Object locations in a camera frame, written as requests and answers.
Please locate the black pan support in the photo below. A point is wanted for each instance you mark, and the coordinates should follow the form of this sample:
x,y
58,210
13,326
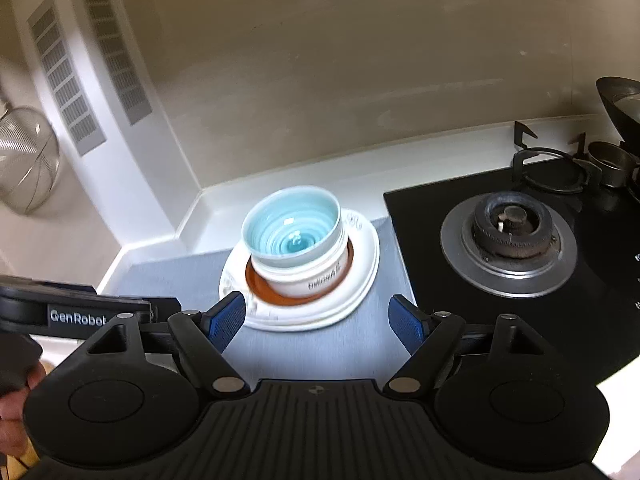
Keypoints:
x,y
530,157

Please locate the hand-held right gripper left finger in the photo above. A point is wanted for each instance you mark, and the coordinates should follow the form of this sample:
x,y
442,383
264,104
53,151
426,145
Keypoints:
x,y
227,322

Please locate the small white plate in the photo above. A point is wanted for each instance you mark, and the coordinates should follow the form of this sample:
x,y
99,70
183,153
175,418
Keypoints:
x,y
357,225

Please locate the white bowl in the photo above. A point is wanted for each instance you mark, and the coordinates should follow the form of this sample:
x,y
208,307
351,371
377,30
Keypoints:
x,y
310,280

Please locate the small metal pot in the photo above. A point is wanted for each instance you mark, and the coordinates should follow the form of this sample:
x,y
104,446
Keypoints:
x,y
607,165

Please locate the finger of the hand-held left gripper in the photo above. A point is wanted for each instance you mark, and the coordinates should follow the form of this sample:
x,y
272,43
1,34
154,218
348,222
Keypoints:
x,y
165,312

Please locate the metal mesh strainer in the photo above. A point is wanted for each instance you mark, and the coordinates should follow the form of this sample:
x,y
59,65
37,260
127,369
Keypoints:
x,y
30,160

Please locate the black gas stove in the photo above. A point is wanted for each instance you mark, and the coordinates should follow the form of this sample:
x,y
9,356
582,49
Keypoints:
x,y
575,320

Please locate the round stove burner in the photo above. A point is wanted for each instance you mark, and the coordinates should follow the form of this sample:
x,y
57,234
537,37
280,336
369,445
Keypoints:
x,y
510,230

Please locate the grey mat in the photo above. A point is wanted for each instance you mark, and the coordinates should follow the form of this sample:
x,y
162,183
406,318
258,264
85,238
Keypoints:
x,y
165,280

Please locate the orange plate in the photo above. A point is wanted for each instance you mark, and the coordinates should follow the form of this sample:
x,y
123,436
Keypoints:
x,y
257,287

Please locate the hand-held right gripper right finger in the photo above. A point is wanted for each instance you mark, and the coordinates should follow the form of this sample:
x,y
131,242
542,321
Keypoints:
x,y
407,322

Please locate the white vent grille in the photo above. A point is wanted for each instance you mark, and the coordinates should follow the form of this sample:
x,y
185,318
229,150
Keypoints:
x,y
117,55
65,75

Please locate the black wok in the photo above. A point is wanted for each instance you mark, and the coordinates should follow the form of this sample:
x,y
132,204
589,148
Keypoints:
x,y
612,105

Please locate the light blue bowl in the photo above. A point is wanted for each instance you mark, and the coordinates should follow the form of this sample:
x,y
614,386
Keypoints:
x,y
295,230

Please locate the large white plate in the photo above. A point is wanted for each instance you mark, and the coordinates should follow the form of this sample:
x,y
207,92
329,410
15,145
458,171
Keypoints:
x,y
320,322

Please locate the person's left hand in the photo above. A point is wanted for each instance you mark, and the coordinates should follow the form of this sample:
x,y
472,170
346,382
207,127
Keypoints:
x,y
11,420

